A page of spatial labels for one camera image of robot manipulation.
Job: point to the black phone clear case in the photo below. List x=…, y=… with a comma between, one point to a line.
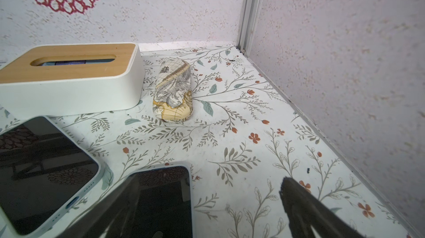
x=164, y=209

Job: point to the white tissue box wooden lid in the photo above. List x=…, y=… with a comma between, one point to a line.
x=72, y=79

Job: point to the black phone light blue case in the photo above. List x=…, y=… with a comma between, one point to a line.
x=44, y=172

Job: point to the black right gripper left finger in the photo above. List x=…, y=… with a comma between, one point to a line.
x=114, y=215

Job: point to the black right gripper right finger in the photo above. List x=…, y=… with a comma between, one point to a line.
x=308, y=215

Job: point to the map print glasses case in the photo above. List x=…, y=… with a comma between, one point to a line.
x=172, y=98

